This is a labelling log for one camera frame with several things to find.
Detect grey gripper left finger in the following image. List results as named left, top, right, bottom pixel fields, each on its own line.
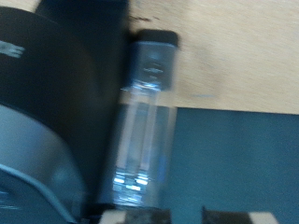
left=98, top=208, right=173, bottom=224

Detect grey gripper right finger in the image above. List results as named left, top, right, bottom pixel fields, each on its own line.
left=201, top=205, right=280, bottom=224

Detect black Keurig coffee machine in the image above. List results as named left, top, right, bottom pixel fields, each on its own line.
left=0, top=0, right=181, bottom=224

